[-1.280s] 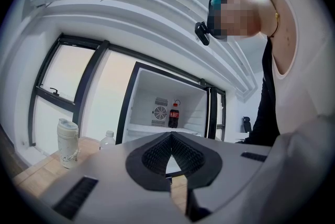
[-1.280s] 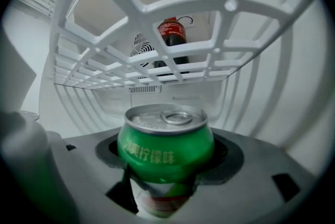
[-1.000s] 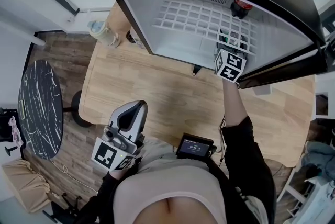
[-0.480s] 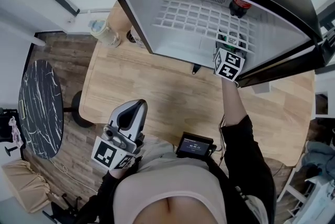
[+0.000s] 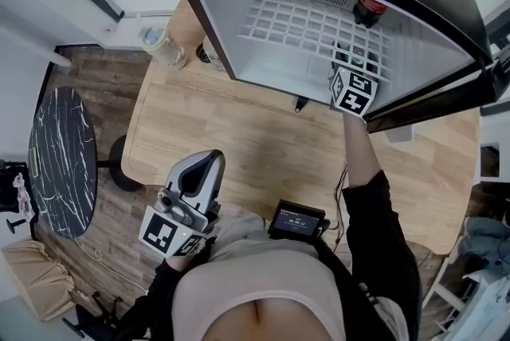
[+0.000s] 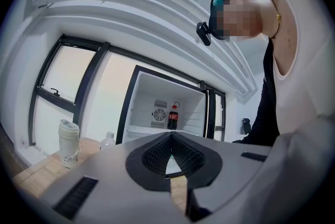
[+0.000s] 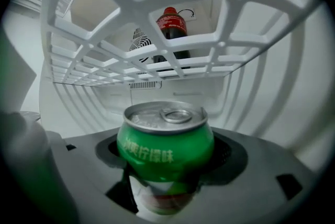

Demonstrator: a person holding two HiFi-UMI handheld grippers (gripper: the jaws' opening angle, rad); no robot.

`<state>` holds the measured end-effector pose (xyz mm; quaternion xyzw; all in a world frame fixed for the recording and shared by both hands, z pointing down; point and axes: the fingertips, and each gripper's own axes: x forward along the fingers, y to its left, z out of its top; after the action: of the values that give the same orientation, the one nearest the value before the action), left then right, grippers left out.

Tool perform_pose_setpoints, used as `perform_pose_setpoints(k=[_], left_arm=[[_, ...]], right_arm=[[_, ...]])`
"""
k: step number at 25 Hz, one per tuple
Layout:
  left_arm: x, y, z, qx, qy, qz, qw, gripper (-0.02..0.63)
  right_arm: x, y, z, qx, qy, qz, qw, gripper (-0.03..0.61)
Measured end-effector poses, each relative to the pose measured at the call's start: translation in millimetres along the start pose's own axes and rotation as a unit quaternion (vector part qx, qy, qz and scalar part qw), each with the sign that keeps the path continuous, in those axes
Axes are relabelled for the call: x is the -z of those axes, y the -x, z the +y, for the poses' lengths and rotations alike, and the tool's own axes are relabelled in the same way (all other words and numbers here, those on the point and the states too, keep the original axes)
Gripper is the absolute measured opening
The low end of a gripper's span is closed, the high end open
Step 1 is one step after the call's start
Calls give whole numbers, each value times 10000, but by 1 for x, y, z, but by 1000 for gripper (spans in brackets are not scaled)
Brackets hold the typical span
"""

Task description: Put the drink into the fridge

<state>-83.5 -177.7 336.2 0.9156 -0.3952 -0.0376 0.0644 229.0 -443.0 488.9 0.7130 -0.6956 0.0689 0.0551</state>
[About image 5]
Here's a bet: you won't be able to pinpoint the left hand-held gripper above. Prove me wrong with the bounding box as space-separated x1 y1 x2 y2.
137 149 227 260

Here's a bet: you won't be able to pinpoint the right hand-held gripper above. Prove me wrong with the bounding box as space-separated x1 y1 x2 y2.
327 40 380 118

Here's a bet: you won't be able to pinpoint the dark cola bottle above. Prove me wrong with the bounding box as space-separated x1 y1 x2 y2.
352 0 388 29

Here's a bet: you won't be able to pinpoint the black mini fridge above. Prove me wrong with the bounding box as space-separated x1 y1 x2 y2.
161 0 510 135

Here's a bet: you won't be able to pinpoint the person's right forearm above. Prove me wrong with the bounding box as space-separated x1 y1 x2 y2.
341 112 394 213

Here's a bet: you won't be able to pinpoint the person's left forearm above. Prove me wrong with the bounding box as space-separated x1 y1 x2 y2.
131 253 196 316

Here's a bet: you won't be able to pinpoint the black display device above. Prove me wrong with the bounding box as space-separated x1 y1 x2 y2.
266 198 332 241

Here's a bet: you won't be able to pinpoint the person's body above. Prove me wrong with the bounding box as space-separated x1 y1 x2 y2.
131 207 423 341

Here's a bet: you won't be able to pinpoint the black marble round table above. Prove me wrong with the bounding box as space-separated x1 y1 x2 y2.
27 86 144 240

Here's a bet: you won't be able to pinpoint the white plastic rack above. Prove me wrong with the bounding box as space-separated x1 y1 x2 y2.
480 108 510 183

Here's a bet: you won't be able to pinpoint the flat rectangular device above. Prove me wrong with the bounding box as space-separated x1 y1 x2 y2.
28 147 42 178

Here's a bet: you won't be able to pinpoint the black chair base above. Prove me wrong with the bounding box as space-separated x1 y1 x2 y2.
73 291 123 341

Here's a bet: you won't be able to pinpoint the pink patterned cloth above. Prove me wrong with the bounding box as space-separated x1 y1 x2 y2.
11 171 35 221

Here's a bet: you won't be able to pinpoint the black metal stand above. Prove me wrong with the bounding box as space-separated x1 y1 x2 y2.
0 159 33 235

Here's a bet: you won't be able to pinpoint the white side table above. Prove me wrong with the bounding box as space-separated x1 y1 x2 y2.
422 247 510 341

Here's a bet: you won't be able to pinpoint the white floor cable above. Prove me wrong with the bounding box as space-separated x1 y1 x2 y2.
75 237 151 295

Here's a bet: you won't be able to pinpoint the cream tumbler with rope strap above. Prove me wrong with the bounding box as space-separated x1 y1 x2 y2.
138 25 189 71

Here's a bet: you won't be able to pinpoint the thin device cables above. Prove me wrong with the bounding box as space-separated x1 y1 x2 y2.
332 163 351 249

